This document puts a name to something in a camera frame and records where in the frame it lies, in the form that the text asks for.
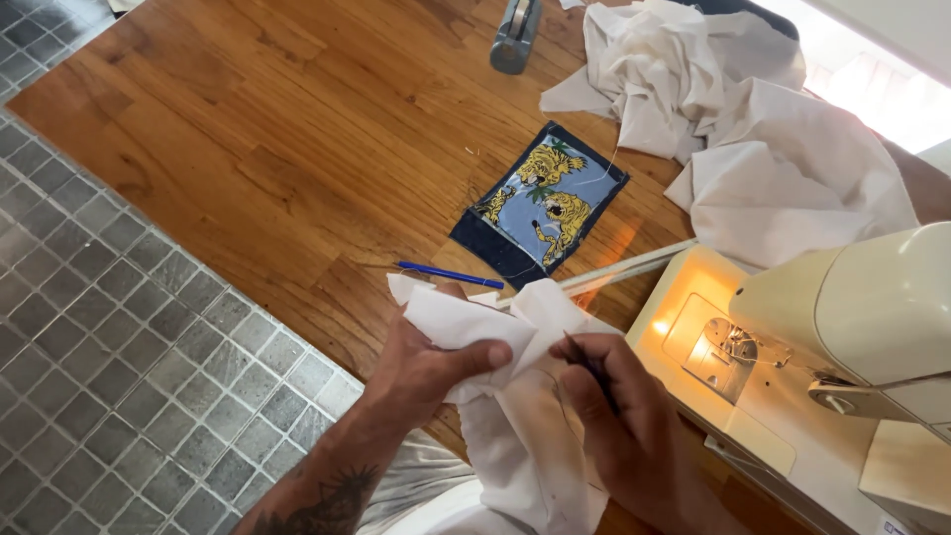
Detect person's left hand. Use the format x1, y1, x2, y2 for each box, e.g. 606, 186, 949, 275
362, 283, 514, 433

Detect person's right hand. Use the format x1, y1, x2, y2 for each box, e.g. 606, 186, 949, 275
549, 333, 688, 521

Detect dark seam ripper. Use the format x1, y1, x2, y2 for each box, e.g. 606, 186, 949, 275
562, 330, 621, 417

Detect white fabric piece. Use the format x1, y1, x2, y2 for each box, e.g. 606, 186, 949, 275
386, 273, 633, 535

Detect blue pen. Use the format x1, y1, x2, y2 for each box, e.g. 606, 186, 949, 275
397, 261, 505, 290

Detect person's light shorts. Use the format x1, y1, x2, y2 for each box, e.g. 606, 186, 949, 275
357, 427, 543, 535

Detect clear ruler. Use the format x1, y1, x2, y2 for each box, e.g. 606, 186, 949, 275
494, 238, 699, 310

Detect cream sewing machine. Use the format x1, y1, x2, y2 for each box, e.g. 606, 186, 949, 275
626, 221, 951, 535

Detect tiger print fabric patch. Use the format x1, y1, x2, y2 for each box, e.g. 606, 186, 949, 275
448, 120, 631, 291

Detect heap of white fabric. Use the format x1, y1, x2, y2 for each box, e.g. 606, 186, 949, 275
539, 0, 921, 272

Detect grey tape dispenser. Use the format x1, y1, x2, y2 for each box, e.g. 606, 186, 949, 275
489, 0, 543, 76

